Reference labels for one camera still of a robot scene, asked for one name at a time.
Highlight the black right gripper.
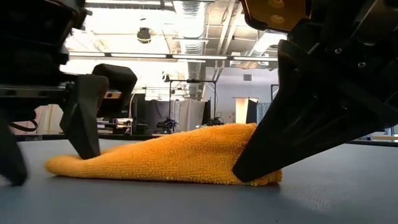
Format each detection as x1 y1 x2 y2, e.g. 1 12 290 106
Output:
287 0 398 106

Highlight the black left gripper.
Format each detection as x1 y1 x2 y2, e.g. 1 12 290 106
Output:
0 0 138 121

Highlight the orange microfibre towel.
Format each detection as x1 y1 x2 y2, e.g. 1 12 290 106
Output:
44 123 283 187

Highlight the stacked lab equipment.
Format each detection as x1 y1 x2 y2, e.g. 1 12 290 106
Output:
96 117 134 135

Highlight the pink curtain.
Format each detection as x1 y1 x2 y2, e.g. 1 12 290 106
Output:
12 104 65 135

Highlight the dark curtain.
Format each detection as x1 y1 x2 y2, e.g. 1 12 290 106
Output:
144 99 175 133

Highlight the white curtain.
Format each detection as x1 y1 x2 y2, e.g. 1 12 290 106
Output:
173 98 206 132

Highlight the black ceiling dome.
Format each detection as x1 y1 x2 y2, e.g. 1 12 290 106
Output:
136 27 152 44

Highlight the crossbar with light strips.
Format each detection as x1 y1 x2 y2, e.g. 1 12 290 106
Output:
68 52 279 62

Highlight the black cable loop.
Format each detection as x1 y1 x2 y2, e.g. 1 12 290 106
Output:
10 119 39 133

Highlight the black stand frame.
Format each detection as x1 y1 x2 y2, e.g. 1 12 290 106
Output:
169 79 218 125

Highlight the silver ceiling air duct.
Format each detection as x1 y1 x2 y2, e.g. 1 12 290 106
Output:
172 0 208 99

